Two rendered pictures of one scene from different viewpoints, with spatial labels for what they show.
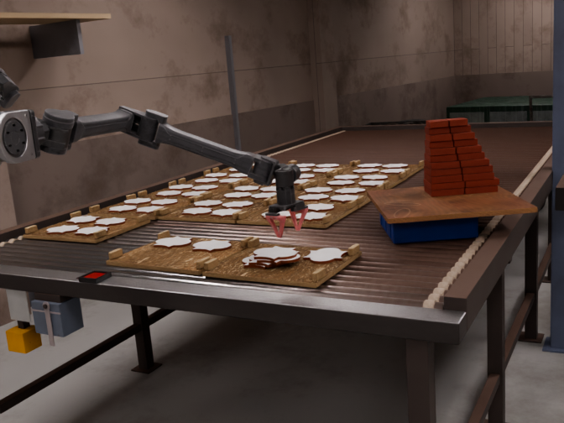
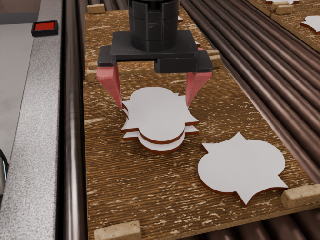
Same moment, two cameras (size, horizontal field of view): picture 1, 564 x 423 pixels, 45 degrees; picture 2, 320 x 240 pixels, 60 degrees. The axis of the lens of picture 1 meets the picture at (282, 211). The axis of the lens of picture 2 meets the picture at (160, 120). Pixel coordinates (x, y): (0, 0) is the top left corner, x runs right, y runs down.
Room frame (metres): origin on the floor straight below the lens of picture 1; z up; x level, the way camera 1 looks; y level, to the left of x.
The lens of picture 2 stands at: (1.87, -0.26, 1.30)
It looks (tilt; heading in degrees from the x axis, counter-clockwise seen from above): 42 degrees down; 48
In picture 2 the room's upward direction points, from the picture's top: straight up
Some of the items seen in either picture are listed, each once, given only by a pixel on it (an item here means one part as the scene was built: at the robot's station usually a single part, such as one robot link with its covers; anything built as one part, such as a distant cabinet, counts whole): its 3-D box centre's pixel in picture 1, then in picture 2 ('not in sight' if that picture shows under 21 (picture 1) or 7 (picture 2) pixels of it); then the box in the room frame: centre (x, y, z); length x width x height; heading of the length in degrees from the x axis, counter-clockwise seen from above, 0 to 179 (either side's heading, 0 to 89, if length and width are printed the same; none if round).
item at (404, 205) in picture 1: (444, 201); not in sight; (2.45, -0.60, 1.03); 0.50 x 0.50 x 0.02; 0
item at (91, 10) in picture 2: (115, 253); (95, 8); (2.36, 0.61, 0.95); 0.06 x 0.02 x 0.03; 149
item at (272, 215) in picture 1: (280, 221); (127, 78); (2.05, 0.01, 1.09); 0.07 x 0.07 x 0.09; 52
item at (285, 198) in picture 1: (285, 197); (153, 26); (2.08, -0.02, 1.16); 0.10 x 0.07 x 0.07; 142
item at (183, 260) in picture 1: (182, 253); (143, 35); (2.38, 0.37, 0.93); 0.41 x 0.35 x 0.02; 59
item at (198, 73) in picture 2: (294, 216); (179, 77); (2.11, -0.04, 1.09); 0.07 x 0.07 x 0.09; 52
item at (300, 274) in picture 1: (283, 263); (177, 129); (2.16, 0.01, 0.93); 0.41 x 0.35 x 0.02; 60
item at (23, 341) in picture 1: (20, 318); not in sight; (2.36, 0.98, 0.74); 0.09 x 0.08 x 0.24; 62
